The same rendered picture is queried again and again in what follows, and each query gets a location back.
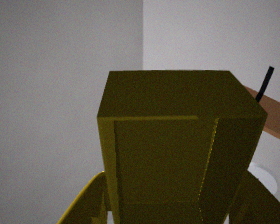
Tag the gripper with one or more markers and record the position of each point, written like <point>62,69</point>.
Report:
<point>254,204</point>

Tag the yellow box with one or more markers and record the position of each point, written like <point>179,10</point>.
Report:
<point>186,163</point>

